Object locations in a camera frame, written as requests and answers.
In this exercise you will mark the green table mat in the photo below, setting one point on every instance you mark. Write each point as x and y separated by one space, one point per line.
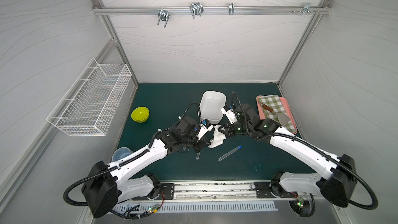
166 102

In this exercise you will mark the green checkered cloth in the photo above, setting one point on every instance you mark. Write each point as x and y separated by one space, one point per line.
278 109

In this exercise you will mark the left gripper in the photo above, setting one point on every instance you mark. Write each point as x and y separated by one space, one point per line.
198 143

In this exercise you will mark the metal spatula wooden handle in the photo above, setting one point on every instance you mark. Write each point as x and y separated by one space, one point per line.
283 119

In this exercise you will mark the metal hook clamp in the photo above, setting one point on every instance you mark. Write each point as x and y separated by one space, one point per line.
306 10
231 9
196 9
163 16

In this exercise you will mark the green bowl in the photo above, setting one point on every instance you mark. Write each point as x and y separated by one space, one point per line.
140 114

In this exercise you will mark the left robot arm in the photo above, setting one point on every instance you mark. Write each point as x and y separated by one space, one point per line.
162 144

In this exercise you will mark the white vent strip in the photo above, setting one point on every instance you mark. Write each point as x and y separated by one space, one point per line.
199 207

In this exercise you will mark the pink tray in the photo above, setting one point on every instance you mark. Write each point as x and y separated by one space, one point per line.
287 112

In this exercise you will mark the aluminium top rail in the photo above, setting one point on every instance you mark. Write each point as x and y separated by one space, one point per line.
208 10

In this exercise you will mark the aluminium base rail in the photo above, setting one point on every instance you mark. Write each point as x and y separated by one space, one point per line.
214 190

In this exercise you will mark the white rectangular tray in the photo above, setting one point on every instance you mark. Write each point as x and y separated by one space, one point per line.
211 104

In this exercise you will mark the white wire basket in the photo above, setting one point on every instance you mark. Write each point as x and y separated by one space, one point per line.
88 107

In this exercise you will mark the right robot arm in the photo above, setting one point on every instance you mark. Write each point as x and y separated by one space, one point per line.
334 177

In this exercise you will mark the clear plastic cup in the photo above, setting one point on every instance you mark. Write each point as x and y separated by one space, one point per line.
121 153

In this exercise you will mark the test tube blue cap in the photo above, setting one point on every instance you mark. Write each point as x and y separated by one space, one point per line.
229 153
197 155

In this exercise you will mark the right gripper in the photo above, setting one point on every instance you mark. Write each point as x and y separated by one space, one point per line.
228 129

